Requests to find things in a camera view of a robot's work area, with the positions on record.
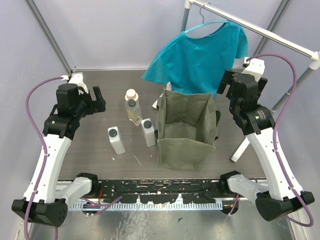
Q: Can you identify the beige round lotion bottle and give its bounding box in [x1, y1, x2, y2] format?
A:
[124, 88, 139, 102]

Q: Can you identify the clear yellow liquid bottle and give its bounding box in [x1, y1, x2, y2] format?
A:
[124, 99, 143, 126]

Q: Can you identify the white bottle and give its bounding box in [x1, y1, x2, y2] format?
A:
[141, 118, 156, 147]
[107, 126, 126, 155]

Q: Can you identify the olive green canvas bag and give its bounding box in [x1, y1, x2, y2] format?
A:
[156, 90, 221, 170]

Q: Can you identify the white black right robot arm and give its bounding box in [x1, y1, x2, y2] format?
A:
[217, 69, 315, 222]

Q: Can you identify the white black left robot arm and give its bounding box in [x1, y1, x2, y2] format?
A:
[11, 83, 106, 227]

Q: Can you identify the teal shirt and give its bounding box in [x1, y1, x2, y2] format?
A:
[142, 21, 249, 95]

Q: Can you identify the white metal clothes rack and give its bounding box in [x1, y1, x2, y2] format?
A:
[152, 0, 320, 163]

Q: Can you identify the teal clothes hanger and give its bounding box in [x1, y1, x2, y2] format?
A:
[180, 2, 228, 34]

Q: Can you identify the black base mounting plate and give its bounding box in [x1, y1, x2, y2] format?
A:
[84, 179, 236, 204]

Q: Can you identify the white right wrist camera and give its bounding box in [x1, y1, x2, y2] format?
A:
[241, 57, 265, 82]

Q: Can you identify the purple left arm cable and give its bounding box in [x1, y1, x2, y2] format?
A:
[23, 76, 70, 240]

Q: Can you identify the aluminium cable duct rail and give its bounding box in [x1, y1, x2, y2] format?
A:
[67, 201, 224, 211]

